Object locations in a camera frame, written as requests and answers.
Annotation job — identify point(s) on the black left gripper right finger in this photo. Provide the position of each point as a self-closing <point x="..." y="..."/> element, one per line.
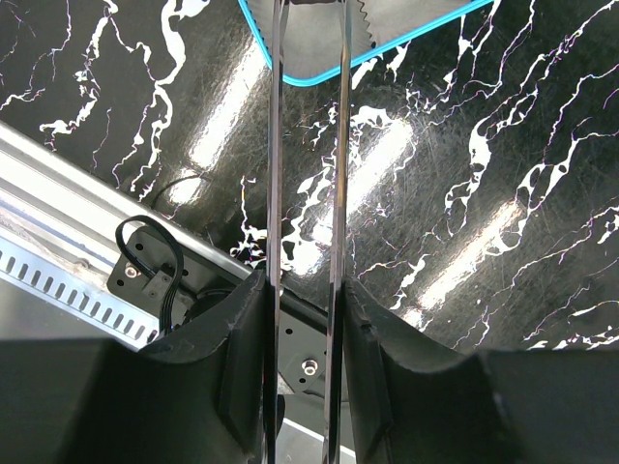
<point x="414" y="400"/>

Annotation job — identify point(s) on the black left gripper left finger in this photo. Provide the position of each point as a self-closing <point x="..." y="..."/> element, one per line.
<point x="193" y="396"/>

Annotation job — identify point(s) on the blue chocolate tin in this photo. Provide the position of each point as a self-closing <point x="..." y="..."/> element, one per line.
<point x="312" y="32"/>

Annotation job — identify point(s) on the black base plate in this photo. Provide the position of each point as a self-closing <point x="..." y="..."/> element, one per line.
<point x="302" y="357"/>

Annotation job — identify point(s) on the aluminium frame rail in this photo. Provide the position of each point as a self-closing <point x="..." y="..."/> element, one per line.
<point x="58" y="251"/>

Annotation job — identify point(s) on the metal tongs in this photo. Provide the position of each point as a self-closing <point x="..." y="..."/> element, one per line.
<point x="325" y="242"/>

